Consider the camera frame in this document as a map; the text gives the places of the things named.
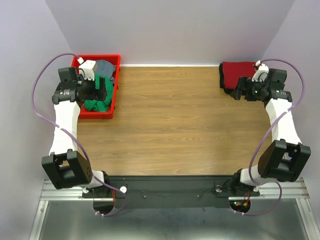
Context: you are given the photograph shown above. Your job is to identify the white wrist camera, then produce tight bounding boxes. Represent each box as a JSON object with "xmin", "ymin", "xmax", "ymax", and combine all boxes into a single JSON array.
[
  {"xmin": 251, "ymin": 60, "xmax": 269, "ymax": 83},
  {"xmin": 77, "ymin": 57, "xmax": 98, "ymax": 81}
]

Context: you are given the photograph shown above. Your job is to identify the folded black t shirt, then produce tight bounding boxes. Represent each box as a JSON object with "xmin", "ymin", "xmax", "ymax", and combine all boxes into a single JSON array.
[{"xmin": 218, "ymin": 61, "xmax": 240, "ymax": 95}]

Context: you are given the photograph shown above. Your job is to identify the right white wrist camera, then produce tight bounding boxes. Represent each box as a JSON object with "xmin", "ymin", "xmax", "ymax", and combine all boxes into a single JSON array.
[{"xmin": 251, "ymin": 60, "xmax": 269, "ymax": 83}]

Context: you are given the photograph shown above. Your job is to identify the aluminium rail frame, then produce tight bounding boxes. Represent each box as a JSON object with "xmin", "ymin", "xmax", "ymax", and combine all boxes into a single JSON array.
[{"xmin": 30, "ymin": 175, "xmax": 320, "ymax": 240}]

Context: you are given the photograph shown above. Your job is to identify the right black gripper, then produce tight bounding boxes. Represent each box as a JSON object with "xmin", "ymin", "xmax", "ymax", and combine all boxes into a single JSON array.
[{"xmin": 229, "ymin": 76, "xmax": 269, "ymax": 101}]

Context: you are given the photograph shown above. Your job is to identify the folded red t shirt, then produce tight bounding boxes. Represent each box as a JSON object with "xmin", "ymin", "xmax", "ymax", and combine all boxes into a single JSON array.
[{"xmin": 219, "ymin": 61, "xmax": 256, "ymax": 90}]

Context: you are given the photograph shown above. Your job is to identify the green t shirt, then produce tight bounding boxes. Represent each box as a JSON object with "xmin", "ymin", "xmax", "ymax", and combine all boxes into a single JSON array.
[{"xmin": 83, "ymin": 74, "xmax": 114, "ymax": 112}]

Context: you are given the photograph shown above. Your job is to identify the red plastic bin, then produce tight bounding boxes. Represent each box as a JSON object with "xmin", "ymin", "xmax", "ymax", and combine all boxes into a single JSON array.
[{"xmin": 79, "ymin": 54, "xmax": 121, "ymax": 120}]

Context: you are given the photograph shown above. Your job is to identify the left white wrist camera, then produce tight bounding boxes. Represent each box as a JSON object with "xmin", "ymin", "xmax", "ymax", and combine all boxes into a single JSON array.
[{"xmin": 77, "ymin": 57, "xmax": 98, "ymax": 81}]

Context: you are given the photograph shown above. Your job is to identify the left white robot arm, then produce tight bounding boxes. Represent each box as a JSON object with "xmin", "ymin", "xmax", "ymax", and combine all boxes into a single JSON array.
[{"xmin": 41, "ymin": 60, "xmax": 111, "ymax": 198}]

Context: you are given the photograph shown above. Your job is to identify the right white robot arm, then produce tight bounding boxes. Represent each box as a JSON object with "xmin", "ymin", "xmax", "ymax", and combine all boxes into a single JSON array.
[{"xmin": 230, "ymin": 65, "xmax": 311, "ymax": 195}]

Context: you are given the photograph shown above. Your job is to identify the grey t shirt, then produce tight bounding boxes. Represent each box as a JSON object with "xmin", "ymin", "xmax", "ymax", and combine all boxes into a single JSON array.
[{"xmin": 95, "ymin": 59, "xmax": 117, "ymax": 85}]

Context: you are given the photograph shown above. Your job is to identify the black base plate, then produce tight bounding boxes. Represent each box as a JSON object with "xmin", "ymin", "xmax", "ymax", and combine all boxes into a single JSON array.
[{"xmin": 82, "ymin": 175, "xmax": 261, "ymax": 209}]

